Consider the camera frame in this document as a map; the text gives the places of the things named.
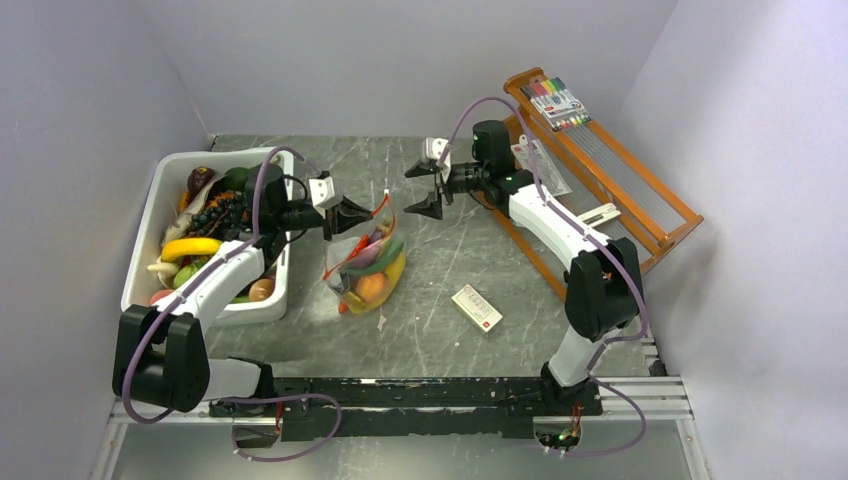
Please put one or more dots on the packaged card on rack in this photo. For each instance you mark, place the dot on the packaged card on rack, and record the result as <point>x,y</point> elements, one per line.
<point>527,151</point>

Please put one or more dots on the orange wooden rack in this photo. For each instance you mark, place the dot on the orange wooden rack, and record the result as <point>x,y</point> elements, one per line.
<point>600,171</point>

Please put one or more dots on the orange fruit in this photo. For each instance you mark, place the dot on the orange fruit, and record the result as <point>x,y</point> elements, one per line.
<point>369,288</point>

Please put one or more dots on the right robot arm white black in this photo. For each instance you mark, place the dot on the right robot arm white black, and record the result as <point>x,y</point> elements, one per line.
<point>602,274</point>

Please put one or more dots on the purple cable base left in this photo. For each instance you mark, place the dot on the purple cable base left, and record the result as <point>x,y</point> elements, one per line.
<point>299,417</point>

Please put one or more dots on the green cucumber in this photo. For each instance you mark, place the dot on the green cucumber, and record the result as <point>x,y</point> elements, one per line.
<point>385,258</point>

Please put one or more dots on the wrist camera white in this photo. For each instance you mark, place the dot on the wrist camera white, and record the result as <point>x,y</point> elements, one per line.
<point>323,193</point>
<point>435,148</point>

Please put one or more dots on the white plastic food bin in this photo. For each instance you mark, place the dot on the white plastic food bin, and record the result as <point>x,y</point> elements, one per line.
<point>168,183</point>

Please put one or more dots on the purple eggplant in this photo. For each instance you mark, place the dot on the purple eggplant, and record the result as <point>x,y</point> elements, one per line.
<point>374,244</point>

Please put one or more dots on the dark purple grape bunch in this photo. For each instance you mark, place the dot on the dark purple grape bunch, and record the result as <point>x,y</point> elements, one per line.
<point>224,218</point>

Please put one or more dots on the yellow banana bunch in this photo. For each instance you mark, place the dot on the yellow banana bunch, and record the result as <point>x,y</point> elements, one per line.
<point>350,300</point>

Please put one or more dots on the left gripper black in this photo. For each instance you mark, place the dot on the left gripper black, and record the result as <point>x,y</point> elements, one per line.
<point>348,215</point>

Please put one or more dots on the white stapler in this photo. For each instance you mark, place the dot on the white stapler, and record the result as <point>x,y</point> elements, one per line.
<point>599,215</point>

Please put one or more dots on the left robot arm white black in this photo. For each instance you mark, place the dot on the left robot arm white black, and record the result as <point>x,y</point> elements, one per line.
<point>162,364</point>

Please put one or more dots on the white cardboard box red logo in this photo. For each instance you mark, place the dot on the white cardboard box red logo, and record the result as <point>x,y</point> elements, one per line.
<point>476,308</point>

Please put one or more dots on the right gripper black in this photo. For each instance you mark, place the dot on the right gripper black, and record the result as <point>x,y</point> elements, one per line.
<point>432,206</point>

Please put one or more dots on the pack of coloured markers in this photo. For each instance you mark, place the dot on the pack of coloured markers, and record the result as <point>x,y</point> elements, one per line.
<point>557,105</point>

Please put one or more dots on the dark purple mangosteen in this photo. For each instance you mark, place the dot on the dark purple mangosteen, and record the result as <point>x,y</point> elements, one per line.
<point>198,179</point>

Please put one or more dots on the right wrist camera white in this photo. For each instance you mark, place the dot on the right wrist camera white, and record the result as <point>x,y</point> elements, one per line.
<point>435,148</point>

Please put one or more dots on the clear zip bag orange zipper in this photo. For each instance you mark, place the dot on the clear zip bag orange zipper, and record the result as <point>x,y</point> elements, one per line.
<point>342,250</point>

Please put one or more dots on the green avocado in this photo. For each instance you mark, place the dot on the green avocado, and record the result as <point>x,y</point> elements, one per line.
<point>235,179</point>

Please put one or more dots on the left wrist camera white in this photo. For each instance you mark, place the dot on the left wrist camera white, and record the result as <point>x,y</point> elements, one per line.
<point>323,193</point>

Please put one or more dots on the brown kiwi fruit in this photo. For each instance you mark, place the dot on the brown kiwi fruit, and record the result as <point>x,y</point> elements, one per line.
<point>261,290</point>

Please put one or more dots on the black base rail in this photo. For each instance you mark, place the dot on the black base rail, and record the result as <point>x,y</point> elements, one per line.
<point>429,406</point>

